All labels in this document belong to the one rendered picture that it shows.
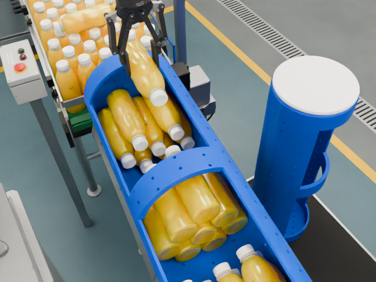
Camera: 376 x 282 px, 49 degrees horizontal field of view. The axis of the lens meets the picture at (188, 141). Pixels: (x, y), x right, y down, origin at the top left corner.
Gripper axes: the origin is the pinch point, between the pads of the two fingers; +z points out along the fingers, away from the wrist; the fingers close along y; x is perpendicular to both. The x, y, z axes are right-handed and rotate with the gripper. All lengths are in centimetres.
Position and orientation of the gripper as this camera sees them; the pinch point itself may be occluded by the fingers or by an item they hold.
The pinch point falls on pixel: (141, 60)
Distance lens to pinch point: 105.3
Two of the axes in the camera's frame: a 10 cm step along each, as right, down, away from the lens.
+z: 0.2, 6.4, 7.7
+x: -4.1, -7.0, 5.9
